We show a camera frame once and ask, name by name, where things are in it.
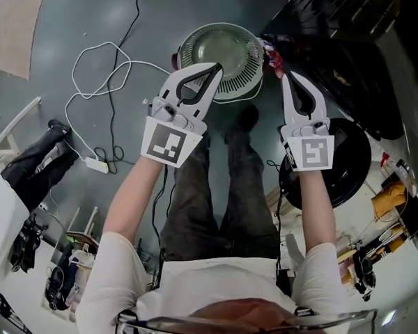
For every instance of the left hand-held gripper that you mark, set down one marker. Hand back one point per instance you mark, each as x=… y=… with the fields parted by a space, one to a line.
x=167 y=143

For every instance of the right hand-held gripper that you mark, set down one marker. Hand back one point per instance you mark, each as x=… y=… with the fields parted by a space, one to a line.
x=313 y=151

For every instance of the round green laundry basket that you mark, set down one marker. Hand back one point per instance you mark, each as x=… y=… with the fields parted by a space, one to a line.
x=226 y=47

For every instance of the red blue patterned clothes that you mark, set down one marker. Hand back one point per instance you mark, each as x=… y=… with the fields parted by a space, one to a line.
x=272 y=56

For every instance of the person's left forearm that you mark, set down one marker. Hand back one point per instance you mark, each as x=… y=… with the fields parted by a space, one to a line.
x=136 y=197

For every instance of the person's right forearm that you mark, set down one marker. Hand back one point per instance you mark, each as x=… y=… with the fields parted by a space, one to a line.
x=317 y=211

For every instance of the person's black shoe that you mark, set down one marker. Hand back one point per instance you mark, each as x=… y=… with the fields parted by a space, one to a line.
x=244 y=118

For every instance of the person's legs in dark trousers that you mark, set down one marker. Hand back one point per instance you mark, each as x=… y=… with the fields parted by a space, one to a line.
x=191 y=204

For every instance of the white power strip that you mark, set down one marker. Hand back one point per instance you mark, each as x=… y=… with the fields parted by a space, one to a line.
x=97 y=165

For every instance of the yellow bag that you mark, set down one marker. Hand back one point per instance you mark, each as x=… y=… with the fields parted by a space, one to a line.
x=390 y=200

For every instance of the black flat screen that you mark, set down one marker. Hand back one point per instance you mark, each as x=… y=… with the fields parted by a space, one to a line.
x=415 y=216

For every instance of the beige floor mat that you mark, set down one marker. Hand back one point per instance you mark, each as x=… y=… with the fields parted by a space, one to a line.
x=17 y=26

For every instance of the black handheld device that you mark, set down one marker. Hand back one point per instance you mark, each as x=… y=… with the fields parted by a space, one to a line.
x=365 y=273

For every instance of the wooden stool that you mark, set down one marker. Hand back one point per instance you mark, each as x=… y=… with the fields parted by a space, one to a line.
x=80 y=235

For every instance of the white folding rack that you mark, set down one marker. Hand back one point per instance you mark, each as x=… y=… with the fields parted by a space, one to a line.
x=10 y=131

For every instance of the person's white shirt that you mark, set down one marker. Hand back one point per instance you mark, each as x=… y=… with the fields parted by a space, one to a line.
x=202 y=284

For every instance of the black camera gear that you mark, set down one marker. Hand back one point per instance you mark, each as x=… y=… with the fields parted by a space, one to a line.
x=26 y=242

